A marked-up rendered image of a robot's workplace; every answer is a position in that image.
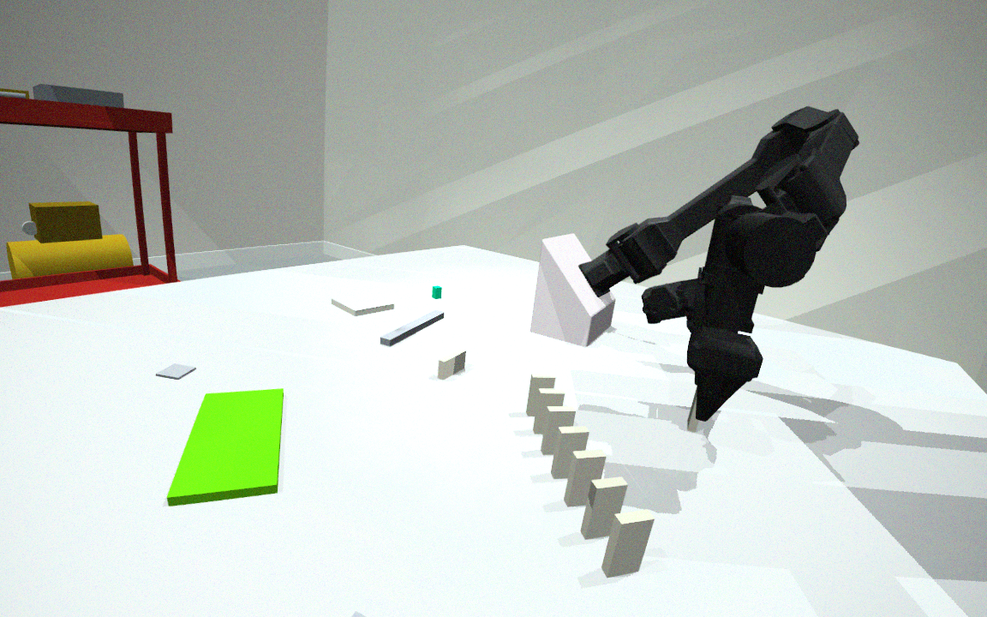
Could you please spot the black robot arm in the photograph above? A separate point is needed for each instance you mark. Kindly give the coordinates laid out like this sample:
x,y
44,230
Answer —
x,y
796,169

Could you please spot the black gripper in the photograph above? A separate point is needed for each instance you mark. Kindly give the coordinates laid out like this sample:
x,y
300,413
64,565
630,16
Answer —
x,y
723,360

